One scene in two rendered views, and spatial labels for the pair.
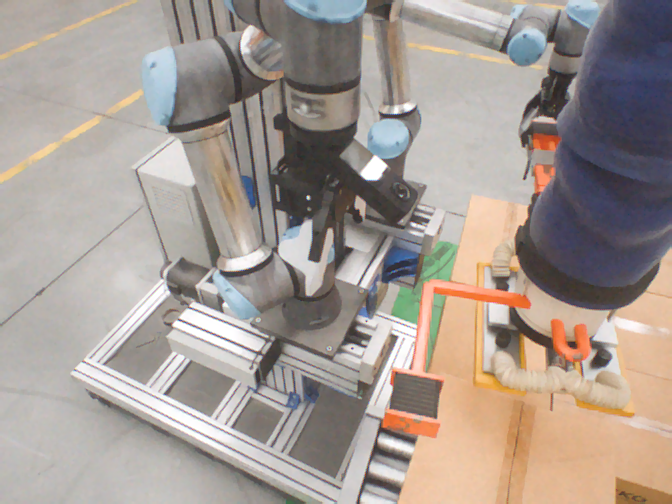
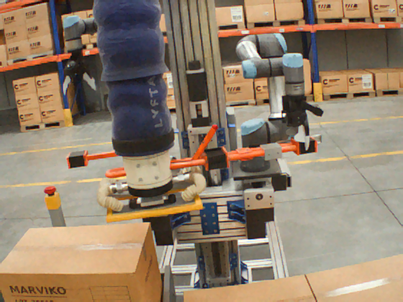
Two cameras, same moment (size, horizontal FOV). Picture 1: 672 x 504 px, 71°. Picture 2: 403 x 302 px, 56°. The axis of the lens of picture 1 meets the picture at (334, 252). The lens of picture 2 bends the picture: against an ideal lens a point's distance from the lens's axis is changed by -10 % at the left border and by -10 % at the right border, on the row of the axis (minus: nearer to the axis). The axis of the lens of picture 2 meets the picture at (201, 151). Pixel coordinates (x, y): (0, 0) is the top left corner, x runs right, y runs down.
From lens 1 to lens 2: 1.91 m
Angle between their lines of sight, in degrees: 64
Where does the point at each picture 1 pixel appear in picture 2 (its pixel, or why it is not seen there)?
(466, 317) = (275, 289)
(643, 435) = not seen: outside the picture
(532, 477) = (101, 251)
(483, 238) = (365, 272)
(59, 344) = not seen: hidden behind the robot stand
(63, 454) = not seen: hidden behind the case
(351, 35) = (66, 30)
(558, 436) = (125, 255)
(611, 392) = (100, 193)
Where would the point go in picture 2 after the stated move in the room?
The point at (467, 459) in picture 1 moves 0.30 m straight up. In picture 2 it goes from (103, 236) to (89, 169)
